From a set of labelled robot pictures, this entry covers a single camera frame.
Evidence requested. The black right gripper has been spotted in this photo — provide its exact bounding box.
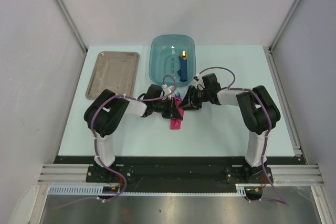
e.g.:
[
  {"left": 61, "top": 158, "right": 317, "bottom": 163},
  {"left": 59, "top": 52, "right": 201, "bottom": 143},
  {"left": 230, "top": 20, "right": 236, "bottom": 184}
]
[{"left": 178, "top": 86, "right": 210, "bottom": 111}]

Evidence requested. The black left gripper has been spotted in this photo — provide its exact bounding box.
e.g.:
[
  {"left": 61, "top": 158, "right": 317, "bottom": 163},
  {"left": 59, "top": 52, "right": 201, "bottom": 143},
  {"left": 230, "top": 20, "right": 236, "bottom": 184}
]
[{"left": 152, "top": 98, "right": 183, "bottom": 121}]

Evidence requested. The pink paper napkin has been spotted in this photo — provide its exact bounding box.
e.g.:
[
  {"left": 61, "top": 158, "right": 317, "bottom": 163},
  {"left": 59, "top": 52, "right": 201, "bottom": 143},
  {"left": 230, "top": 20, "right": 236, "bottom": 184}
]
[{"left": 170, "top": 100, "right": 184, "bottom": 130}]

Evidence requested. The iridescent fork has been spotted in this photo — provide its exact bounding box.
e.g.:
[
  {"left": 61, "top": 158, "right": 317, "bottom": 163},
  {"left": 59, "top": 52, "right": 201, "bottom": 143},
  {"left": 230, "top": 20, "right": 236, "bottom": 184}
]
[{"left": 174, "top": 91, "right": 180, "bottom": 101}]

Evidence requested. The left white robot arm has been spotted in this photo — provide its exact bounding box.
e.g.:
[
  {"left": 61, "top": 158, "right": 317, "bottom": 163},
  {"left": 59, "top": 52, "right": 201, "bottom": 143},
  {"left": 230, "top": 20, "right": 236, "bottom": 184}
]
[{"left": 83, "top": 84, "right": 183, "bottom": 182}]

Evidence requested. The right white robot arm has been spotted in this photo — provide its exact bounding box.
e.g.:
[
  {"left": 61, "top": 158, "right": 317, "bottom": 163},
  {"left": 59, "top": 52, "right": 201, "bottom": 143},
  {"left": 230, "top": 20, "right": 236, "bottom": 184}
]
[{"left": 179, "top": 73, "right": 281, "bottom": 183}]

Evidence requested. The teal plastic basin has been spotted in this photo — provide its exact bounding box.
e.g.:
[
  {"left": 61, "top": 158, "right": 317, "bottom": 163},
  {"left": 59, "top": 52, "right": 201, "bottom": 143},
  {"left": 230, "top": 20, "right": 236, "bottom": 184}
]
[{"left": 149, "top": 35, "right": 196, "bottom": 87}]

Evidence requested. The brown metal tray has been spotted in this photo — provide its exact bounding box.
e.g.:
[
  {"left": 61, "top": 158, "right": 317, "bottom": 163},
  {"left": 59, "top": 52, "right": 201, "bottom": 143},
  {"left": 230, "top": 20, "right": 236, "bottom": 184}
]
[{"left": 86, "top": 51, "right": 140, "bottom": 100}]

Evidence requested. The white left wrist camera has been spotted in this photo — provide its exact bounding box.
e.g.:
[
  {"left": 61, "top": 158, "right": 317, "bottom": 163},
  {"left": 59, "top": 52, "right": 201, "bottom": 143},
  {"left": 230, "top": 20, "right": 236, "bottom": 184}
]
[{"left": 162, "top": 84, "right": 176, "bottom": 97}]

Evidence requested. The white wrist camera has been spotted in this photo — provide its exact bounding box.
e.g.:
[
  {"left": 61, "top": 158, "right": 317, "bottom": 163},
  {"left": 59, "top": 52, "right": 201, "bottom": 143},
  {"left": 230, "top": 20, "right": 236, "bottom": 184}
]
[
  {"left": 162, "top": 84, "right": 176, "bottom": 97},
  {"left": 192, "top": 73, "right": 204, "bottom": 87}
]

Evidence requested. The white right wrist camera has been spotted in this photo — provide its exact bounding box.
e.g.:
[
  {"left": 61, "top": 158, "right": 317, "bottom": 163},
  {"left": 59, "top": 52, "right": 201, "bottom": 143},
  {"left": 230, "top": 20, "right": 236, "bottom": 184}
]
[{"left": 192, "top": 73, "right": 204, "bottom": 87}]

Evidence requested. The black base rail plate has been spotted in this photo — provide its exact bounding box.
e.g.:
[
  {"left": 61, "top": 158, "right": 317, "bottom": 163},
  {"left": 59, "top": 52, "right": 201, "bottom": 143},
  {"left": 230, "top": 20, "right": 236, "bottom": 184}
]
[{"left": 52, "top": 156, "right": 307, "bottom": 193}]

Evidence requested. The aluminium front rail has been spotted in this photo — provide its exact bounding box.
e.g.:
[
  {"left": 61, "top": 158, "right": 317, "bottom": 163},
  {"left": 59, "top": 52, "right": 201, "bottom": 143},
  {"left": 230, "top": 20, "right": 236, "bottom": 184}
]
[{"left": 270, "top": 165, "right": 324, "bottom": 186}]

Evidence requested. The white slotted cable duct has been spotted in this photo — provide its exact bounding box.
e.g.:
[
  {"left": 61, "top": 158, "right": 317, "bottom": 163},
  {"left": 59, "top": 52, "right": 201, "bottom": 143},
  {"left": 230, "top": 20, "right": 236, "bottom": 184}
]
[{"left": 49, "top": 185, "right": 103, "bottom": 195}]

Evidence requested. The right aluminium frame post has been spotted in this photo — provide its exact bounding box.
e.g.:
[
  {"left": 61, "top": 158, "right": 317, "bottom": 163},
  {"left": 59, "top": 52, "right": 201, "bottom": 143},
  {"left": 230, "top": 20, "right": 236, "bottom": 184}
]
[{"left": 268, "top": 0, "right": 303, "bottom": 52}]

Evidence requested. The aluminium frame post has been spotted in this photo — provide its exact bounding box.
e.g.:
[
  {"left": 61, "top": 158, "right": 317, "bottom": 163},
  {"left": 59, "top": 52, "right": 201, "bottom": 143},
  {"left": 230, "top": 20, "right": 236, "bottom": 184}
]
[
  {"left": 268, "top": 0, "right": 303, "bottom": 52},
  {"left": 53, "top": 0, "right": 88, "bottom": 55}
]

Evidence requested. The left aluminium frame post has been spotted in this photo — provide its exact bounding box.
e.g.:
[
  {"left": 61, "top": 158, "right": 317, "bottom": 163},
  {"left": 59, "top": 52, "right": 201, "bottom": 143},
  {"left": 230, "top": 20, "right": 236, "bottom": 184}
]
[{"left": 53, "top": 0, "right": 88, "bottom": 55}]

